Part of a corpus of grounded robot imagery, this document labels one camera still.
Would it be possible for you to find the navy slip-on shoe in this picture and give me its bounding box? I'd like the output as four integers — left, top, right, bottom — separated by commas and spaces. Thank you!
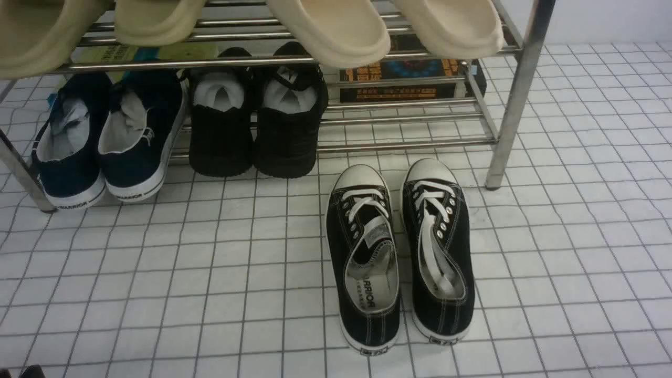
31, 72, 112, 210
98, 69, 188, 203

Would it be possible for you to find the stainless steel shoe rack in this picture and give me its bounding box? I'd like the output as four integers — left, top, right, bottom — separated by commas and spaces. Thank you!
2, 1, 556, 214

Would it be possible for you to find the black canvas lace sneaker left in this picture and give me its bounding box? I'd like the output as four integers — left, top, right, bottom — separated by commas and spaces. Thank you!
324, 164, 401, 356

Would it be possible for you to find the black canvas lace sneaker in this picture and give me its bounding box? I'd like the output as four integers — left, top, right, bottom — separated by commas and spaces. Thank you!
400, 158, 476, 345
324, 164, 401, 356

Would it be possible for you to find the black knit sneaker right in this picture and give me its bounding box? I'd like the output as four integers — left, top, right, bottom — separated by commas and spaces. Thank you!
254, 62, 329, 179

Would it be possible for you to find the black knit sneaker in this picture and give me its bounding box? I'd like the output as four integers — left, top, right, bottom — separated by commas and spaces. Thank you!
254, 62, 329, 179
184, 66, 255, 177

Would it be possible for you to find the black canvas lace sneaker right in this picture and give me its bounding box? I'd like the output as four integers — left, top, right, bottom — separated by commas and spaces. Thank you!
400, 158, 476, 345

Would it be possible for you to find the black knit sneaker left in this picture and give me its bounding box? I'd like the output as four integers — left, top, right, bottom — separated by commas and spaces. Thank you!
184, 66, 255, 177

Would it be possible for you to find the cream slipper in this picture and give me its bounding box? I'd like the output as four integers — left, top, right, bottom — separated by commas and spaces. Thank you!
266, 1, 391, 69
393, 1, 505, 59

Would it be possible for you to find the black orange book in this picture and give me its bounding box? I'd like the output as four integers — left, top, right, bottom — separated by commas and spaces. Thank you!
330, 58, 474, 103

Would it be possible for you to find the cream slipper far right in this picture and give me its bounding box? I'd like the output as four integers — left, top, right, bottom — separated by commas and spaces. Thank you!
393, 1, 505, 59

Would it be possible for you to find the beige slipper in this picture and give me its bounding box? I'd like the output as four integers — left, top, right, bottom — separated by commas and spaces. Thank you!
1, 1, 113, 80
114, 1, 206, 46

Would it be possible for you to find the beige slipper far left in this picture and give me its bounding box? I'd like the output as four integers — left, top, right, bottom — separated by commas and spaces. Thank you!
1, 1, 113, 80

